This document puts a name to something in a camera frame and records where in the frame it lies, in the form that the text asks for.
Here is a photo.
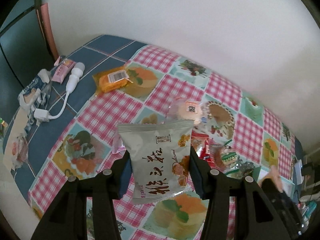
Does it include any silver walnut snack packet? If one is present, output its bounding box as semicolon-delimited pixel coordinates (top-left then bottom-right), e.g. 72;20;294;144
118;120;194;204

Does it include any person's hand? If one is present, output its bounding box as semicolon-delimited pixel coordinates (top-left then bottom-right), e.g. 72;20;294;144
258;165;284;193

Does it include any round cookie green label packet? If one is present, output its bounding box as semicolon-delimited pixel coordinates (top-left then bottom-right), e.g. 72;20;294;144
211;145;238;172

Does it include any pink checkered food tablecloth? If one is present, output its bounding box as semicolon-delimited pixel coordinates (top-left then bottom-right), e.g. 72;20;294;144
27;44;297;240

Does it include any red snack packet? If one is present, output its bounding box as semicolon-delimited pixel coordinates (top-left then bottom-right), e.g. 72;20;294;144
191;131;213;163

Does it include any cartoon face snack bag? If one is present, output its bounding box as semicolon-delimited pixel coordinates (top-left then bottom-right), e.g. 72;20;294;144
166;97;207;126

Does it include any blue grid tablecloth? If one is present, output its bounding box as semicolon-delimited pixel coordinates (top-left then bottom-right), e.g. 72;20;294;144
2;34;148;201

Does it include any blue white crumpled wrapper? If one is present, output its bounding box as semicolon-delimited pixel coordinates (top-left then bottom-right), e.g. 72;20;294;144
18;69;52;113

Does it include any orange snack packet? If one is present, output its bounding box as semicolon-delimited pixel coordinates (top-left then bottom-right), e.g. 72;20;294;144
92;66;132;95

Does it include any pink small snack packet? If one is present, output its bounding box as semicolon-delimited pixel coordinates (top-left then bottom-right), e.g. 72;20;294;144
52;56;75;84

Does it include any dark grey cabinet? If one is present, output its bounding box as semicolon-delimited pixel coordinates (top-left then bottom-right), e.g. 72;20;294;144
0;0;60;100

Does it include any white power adapter with cable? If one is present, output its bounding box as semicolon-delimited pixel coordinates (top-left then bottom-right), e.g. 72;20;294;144
34;61;86;123

